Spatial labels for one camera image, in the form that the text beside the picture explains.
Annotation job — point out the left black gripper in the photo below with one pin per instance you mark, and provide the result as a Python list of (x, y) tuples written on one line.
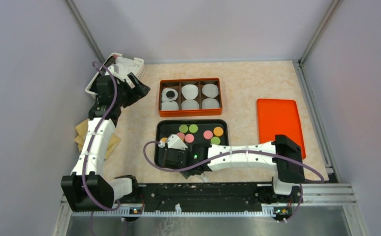
[(136, 93)]

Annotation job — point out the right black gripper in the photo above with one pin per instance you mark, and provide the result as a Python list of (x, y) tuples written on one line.
[(186, 173)]

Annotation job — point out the pink cookie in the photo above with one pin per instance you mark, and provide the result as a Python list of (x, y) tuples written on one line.
[(208, 134), (181, 135), (189, 138)]

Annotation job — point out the green cookie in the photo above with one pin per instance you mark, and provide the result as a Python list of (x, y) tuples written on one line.
[(215, 140), (183, 128), (193, 128)]

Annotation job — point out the black cookie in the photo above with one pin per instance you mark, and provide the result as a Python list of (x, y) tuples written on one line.
[(171, 95)]

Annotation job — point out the orange cookie box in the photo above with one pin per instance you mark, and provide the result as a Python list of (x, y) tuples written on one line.
[(199, 82)]

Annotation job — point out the metal tongs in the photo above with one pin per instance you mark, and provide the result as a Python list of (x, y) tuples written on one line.
[(203, 178)]

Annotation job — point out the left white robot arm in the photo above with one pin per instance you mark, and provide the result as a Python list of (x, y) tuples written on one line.
[(84, 188)]

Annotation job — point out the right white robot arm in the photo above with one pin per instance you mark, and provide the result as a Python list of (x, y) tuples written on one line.
[(282, 155)]

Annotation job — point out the black cookie tray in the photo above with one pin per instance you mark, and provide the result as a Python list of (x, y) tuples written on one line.
[(178, 154)]

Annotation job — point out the white plastic basket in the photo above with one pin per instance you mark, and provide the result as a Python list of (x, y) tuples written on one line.
[(110, 64)]

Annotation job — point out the green cookie top left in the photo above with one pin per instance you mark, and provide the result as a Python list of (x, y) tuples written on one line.
[(183, 128)]

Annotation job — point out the paper cup back left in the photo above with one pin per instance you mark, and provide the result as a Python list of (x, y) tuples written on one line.
[(163, 94)]

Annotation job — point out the green cookie right middle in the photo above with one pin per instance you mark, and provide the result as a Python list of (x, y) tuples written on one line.
[(215, 140)]

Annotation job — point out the paper cup front left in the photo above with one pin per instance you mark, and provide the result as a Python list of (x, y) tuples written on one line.
[(169, 106)]

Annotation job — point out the orange cookie top right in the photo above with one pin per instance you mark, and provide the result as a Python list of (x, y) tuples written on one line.
[(218, 131)]

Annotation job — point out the yellow sponge cloth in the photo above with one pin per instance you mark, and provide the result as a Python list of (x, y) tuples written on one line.
[(82, 129)]

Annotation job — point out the paper cup front middle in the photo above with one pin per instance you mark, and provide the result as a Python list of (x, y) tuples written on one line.
[(190, 104)]

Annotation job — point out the paper cup back middle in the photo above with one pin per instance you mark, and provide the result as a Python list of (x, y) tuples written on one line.
[(190, 91)]

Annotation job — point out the paper cup back right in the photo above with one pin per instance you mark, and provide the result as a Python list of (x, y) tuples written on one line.
[(210, 90)]

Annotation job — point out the orange box lid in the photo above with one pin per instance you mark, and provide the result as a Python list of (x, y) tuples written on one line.
[(279, 116)]

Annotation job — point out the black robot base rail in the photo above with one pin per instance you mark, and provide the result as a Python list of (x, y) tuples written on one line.
[(211, 199)]

